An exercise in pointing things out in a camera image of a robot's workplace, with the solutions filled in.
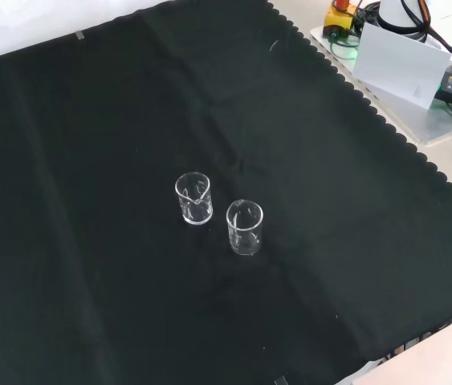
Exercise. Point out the small clear glass beaker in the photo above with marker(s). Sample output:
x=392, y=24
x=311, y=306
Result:
x=193, y=217

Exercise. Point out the tall clear glass beaker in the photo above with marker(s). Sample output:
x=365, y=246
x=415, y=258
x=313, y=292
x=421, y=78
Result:
x=245, y=249

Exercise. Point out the black cloth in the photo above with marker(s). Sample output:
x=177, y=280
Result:
x=89, y=200

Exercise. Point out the thin white thread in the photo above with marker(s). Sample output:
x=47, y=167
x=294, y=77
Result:
x=272, y=45

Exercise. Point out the clear tape piece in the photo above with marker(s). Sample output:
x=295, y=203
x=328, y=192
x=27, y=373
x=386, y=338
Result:
x=281, y=381
x=80, y=35

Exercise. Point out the yellow stop button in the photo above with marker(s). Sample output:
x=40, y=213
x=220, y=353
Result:
x=336, y=17

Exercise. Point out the white folded card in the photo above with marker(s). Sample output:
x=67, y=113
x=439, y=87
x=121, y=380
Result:
x=398, y=60

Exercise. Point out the grey metal base plate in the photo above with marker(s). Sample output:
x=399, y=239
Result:
x=410, y=120

